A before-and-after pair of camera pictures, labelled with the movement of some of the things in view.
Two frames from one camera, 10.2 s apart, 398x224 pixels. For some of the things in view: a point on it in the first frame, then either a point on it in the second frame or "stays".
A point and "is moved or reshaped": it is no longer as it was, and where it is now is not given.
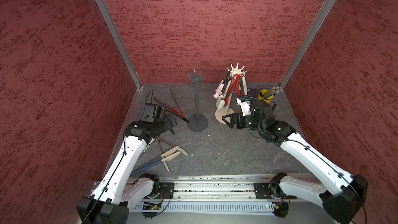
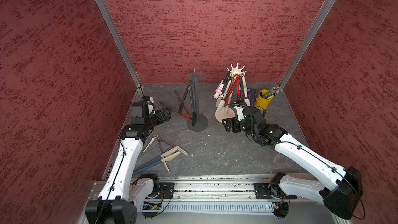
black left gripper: [167, 125] → [159, 114]
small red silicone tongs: [237, 80] stays
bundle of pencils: [274, 91] stays
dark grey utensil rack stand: [197, 123] stays
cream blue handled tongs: [167, 156] stays
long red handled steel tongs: [172, 110] is moved or reshaped
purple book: [252, 92] stays
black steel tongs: [183, 118] → [181, 107]
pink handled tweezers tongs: [218, 89] stays
